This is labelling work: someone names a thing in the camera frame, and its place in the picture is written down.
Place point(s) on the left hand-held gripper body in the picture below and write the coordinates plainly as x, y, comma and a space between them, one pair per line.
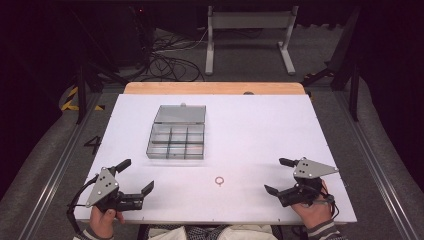
105, 188

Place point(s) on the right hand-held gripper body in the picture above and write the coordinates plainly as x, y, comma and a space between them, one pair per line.
308, 170

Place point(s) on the person's left hand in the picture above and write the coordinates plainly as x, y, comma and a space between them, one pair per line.
101, 223

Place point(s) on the person's right hand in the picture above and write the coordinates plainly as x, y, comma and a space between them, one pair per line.
315, 213

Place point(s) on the white table board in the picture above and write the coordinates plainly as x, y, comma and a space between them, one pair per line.
253, 133

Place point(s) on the clear plastic compartment box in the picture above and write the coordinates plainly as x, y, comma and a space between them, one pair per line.
176, 140

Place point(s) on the person's lap clothing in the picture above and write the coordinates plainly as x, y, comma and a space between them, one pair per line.
213, 233

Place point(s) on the yellow black hazard tape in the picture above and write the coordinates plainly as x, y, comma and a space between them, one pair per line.
68, 104

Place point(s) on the black tripod stand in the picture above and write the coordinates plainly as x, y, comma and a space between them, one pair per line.
81, 86

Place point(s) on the black angled stand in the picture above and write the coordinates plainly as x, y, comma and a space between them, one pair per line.
343, 60

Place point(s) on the dark equipment box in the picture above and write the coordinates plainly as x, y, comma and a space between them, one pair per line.
131, 36

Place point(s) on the white metal stand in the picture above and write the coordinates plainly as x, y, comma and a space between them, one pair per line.
250, 20

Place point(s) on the aluminium floor rail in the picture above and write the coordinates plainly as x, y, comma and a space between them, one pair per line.
56, 170
376, 160

